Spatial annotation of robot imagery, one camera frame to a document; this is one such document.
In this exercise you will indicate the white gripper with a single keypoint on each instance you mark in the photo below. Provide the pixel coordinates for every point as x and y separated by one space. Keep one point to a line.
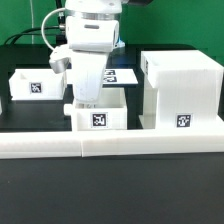
89 43

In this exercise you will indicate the white front drawer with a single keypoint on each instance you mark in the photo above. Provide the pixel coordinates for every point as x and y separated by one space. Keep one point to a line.
110 113

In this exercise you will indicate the white drawer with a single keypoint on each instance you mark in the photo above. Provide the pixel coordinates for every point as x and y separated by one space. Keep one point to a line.
37 84
110 113

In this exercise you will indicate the white drawer cabinet box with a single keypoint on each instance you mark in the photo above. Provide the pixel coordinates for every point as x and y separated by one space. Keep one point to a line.
181 89

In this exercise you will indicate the white fiducial marker plate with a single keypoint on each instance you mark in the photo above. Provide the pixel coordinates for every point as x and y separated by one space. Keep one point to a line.
114 77

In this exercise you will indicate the white L-shaped fence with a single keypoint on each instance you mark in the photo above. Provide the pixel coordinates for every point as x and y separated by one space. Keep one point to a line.
109 143

